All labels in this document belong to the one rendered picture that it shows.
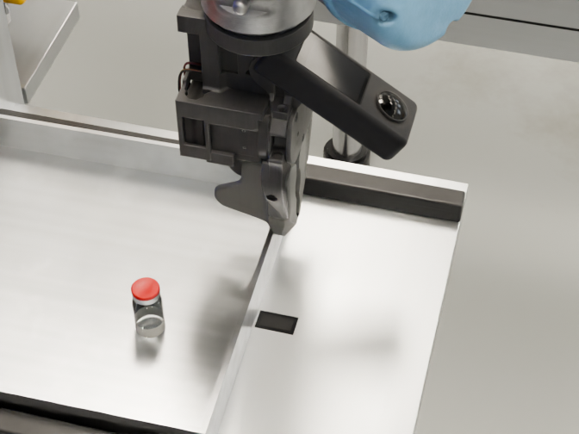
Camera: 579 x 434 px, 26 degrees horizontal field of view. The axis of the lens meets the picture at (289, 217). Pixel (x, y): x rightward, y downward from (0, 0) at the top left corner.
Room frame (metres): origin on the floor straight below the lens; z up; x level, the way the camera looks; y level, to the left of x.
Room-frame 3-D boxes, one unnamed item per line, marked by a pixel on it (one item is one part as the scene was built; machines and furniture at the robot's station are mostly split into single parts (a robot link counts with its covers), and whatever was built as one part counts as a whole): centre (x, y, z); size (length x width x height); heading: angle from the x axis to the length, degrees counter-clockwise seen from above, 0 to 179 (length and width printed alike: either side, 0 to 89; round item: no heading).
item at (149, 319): (0.57, 0.10, 0.90); 0.02 x 0.02 x 0.04
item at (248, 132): (0.66, 0.03, 1.05); 0.09 x 0.08 x 0.12; 76
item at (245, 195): (0.64, 0.03, 0.95); 0.06 x 0.03 x 0.09; 76
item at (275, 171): (0.63, 0.01, 0.99); 0.05 x 0.02 x 0.09; 166
